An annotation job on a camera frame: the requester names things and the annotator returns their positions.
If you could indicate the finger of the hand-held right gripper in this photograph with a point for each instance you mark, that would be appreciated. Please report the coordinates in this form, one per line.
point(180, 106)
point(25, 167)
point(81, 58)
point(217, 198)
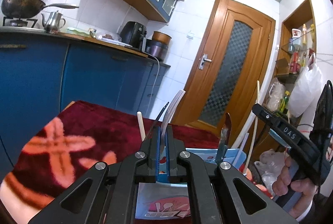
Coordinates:
point(268, 117)
point(279, 138)

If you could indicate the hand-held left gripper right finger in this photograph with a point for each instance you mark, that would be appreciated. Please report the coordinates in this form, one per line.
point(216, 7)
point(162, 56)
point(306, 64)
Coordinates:
point(168, 151)

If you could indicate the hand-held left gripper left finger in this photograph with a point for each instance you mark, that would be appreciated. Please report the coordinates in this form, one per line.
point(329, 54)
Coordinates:
point(157, 151)

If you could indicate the white plastic fork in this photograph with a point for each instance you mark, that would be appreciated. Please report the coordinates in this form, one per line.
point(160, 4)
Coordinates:
point(244, 127)

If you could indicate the wooden chopstick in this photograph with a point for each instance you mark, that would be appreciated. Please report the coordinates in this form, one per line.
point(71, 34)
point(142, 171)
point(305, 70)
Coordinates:
point(141, 126)
point(257, 94)

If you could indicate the large metal fork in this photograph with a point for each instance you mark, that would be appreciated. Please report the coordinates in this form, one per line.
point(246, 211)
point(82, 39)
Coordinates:
point(171, 112)

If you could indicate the light blue utensil box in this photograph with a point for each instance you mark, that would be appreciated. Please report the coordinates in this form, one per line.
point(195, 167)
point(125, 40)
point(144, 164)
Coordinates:
point(164, 200)

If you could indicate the person's right forearm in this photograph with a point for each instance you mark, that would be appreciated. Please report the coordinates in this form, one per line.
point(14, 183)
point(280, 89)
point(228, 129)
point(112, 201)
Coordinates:
point(312, 211)

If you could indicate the person's right hand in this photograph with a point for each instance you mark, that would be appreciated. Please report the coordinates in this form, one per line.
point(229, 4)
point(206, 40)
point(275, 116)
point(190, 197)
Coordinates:
point(307, 192)

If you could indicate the clear plastic bag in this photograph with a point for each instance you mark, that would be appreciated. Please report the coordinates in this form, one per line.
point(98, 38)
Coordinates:
point(270, 164)

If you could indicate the white hanging plastic bag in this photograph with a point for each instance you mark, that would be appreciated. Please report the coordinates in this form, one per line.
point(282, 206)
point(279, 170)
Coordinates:
point(305, 91)

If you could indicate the red and peach printed blanket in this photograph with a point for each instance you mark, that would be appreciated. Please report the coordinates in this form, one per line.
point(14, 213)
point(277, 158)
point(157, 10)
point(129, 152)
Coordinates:
point(78, 135)

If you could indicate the blue kitchen base cabinets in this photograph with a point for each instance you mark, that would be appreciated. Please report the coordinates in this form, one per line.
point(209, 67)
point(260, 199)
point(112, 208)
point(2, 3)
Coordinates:
point(91, 75)

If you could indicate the wooden door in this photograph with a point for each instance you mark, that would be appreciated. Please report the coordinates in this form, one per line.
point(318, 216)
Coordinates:
point(216, 31)

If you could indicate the dark rice cooker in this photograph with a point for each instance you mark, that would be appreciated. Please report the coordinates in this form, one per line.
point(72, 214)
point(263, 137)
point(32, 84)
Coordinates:
point(156, 48)

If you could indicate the brown pot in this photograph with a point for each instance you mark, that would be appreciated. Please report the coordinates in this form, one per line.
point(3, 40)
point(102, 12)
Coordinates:
point(161, 37)

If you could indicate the black air fryer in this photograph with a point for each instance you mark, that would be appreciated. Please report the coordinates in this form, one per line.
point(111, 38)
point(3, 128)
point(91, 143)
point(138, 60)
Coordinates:
point(132, 35)

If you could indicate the metal kettle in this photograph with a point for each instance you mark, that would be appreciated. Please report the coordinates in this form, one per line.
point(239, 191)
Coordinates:
point(53, 22)

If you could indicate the gas stove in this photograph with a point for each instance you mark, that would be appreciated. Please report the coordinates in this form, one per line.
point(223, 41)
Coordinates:
point(19, 23)

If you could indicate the black wok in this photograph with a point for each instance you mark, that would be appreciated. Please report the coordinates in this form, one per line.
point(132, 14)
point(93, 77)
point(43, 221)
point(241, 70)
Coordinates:
point(20, 5)

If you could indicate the wooden wall shelf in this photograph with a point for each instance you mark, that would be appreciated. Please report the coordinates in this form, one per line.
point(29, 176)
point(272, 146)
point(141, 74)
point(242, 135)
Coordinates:
point(285, 31)

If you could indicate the white light switch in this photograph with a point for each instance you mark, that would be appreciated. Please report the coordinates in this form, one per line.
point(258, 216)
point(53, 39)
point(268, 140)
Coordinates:
point(190, 35)

